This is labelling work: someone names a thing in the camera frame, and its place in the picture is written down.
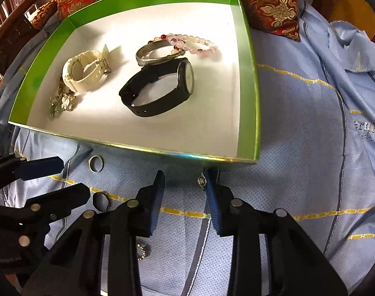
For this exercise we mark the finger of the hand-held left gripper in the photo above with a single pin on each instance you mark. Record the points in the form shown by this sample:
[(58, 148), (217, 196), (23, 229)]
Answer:
[(42, 166), (62, 197)]

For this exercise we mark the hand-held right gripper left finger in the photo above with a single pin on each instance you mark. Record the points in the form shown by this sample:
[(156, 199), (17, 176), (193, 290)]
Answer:
[(154, 205)]

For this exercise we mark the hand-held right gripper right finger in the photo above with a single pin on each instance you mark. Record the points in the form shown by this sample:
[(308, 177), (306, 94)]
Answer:
[(213, 205)]

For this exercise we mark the small silver pendant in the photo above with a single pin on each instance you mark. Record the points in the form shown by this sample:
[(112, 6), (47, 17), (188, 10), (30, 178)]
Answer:
[(202, 180)]

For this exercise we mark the silver brooch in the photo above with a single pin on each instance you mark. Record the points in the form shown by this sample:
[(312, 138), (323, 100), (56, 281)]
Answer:
[(67, 101)]

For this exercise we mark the white wristwatch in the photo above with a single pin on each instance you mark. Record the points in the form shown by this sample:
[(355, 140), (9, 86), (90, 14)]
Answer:
[(82, 74)]

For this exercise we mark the green cardboard box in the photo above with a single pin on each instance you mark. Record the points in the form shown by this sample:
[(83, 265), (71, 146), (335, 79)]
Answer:
[(175, 98)]

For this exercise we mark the black wristwatch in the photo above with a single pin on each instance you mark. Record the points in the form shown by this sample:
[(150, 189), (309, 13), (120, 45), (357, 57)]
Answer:
[(163, 92)]

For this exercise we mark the silver bangle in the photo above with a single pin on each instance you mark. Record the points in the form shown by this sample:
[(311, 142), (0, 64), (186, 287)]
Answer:
[(153, 57)]

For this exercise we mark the light blue shirt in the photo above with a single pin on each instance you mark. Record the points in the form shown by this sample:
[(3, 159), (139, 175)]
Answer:
[(298, 129)]

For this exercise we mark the dark wooden armchair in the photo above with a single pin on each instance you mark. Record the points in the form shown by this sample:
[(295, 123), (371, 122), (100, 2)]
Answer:
[(12, 24)]

